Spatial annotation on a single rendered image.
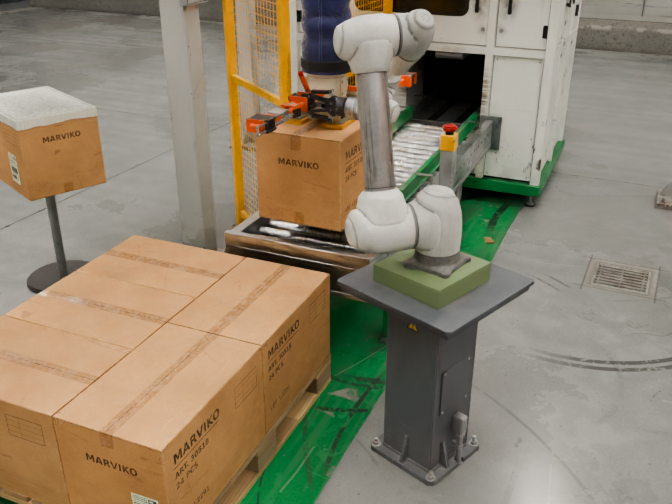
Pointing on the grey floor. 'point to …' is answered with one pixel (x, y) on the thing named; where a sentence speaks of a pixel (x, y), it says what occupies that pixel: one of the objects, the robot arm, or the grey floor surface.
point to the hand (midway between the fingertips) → (301, 102)
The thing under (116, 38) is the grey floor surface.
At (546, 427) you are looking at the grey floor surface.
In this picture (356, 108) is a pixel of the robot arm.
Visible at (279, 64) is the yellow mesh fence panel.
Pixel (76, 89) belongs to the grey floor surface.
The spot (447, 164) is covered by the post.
